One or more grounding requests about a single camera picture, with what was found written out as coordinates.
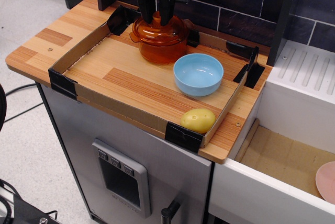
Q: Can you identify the black floor cable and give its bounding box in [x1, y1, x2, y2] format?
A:
[4, 83, 44, 123]

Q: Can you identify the white toy sink unit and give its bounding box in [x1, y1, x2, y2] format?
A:
[208, 41, 334, 223]

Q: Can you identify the orange transparent pot lid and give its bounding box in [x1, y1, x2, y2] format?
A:
[130, 12, 189, 46]

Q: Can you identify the yellow toy potato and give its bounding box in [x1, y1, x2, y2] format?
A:
[180, 108, 216, 134]

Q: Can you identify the pink plate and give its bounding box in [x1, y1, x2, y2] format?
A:
[315, 161, 335, 204]

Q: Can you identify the silver toy dishwasher cabinet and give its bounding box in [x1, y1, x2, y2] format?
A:
[38, 85, 212, 223]

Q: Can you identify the black upright post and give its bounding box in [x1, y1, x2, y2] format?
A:
[266, 0, 293, 66]

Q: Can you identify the black oven door handle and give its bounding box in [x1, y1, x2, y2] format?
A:
[161, 200, 181, 224]

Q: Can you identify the light blue bowl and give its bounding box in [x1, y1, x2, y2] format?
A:
[173, 53, 224, 97]

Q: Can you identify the black camera mount foreground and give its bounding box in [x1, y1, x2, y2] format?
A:
[1, 180, 60, 224]

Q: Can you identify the cardboard fence with black tape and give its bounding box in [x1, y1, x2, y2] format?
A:
[48, 6, 269, 163]

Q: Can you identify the orange transparent pot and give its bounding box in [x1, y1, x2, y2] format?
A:
[136, 19, 194, 64]

